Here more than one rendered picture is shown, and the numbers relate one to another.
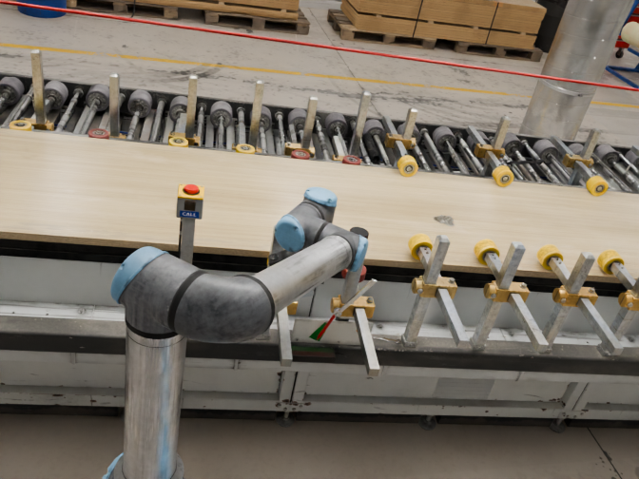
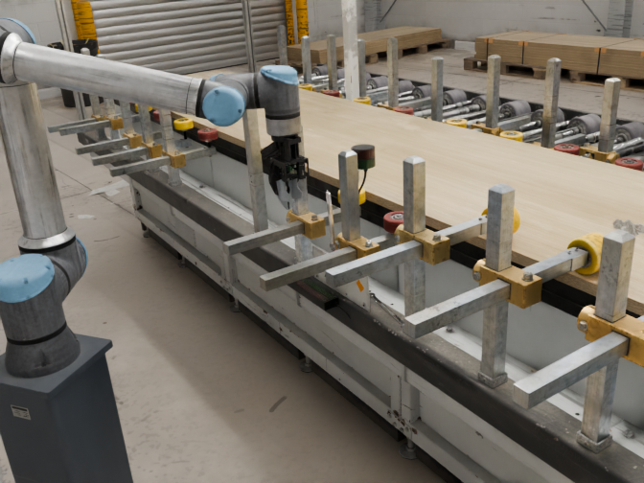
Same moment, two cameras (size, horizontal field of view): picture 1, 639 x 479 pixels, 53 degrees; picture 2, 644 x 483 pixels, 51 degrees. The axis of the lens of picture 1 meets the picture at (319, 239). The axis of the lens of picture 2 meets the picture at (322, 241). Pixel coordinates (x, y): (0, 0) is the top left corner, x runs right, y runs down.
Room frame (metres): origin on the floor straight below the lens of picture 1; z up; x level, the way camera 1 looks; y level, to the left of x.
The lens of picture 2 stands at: (1.00, -1.64, 1.57)
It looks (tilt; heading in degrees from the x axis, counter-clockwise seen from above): 23 degrees down; 71
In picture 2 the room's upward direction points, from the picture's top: 4 degrees counter-clockwise
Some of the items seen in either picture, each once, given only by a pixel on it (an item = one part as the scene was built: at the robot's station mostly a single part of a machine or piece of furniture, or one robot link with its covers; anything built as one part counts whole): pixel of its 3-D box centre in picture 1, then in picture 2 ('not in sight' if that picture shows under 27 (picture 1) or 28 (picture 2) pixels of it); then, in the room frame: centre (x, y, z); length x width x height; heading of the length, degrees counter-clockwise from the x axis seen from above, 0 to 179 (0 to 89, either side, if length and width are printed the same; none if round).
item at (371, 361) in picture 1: (360, 321); (337, 259); (1.54, -0.18, 0.84); 0.43 x 0.03 x 0.04; 13
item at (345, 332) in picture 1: (332, 332); (339, 277); (1.57, -0.10, 0.75); 0.26 x 0.01 x 0.10; 103
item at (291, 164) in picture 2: not in sight; (287, 156); (1.49, 0.01, 1.07); 0.09 x 0.08 x 0.12; 103
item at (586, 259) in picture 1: (561, 310); (604, 358); (1.77, -0.86, 0.88); 0.03 x 0.03 x 0.48; 13
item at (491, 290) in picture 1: (505, 292); (506, 281); (1.72, -0.63, 0.95); 0.13 x 0.06 x 0.05; 103
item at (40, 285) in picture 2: not in sight; (29, 294); (0.79, 0.11, 0.79); 0.17 x 0.15 x 0.18; 69
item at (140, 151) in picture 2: not in sight; (143, 151); (1.23, 1.29, 0.81); 0.43 x 0.03 x 0.04; 13
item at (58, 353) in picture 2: not in sight; (39, 341); (0.79, 0.10, 0.65); 0.19 x 0.19 x 0.10
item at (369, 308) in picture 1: (352, 305); (357, 248); (1.61, -0.15, 0.85); 0.13 x 0.06 x 0.05; 103
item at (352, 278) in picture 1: (346, 301); (351, 240); (1.60, -0.13, 0.86); 0.03 x 0.03 x 0.48; 13
